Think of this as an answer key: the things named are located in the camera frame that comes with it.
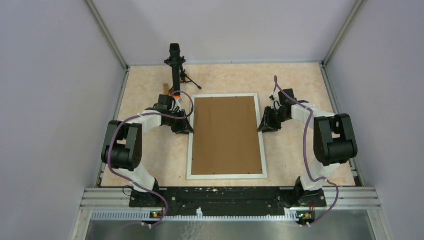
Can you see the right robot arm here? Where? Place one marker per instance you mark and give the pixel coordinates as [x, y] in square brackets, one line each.
[328, 142]

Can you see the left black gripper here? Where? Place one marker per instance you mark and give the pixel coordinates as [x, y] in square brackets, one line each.
[183, 128]

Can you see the small wooden block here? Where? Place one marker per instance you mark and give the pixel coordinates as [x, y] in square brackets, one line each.
[166, 89]

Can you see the white picture frame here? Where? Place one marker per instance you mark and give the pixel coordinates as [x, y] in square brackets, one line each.
[228, 176]

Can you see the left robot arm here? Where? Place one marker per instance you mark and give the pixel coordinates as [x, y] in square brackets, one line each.
[123, 143]

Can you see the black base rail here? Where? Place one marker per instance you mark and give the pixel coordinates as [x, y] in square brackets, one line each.
[226, 201]

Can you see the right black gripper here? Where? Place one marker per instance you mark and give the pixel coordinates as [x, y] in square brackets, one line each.
[267, 125]

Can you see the brown backing board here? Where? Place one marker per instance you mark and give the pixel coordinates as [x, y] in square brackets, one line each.
[228, 136]

